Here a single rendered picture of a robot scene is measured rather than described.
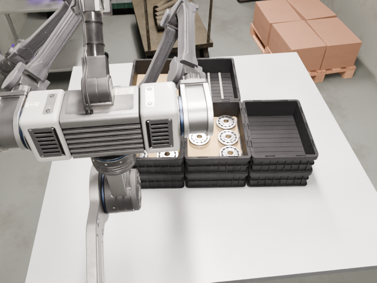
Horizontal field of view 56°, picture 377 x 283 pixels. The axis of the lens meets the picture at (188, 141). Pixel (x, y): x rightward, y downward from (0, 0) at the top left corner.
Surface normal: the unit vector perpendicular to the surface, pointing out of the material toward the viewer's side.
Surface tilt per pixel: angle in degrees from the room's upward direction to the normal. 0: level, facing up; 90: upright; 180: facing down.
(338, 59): 90
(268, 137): 0
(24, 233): 0
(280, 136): 0
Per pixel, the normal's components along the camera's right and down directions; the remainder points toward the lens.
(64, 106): -0.01, -0.70
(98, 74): 0.06, 0.00
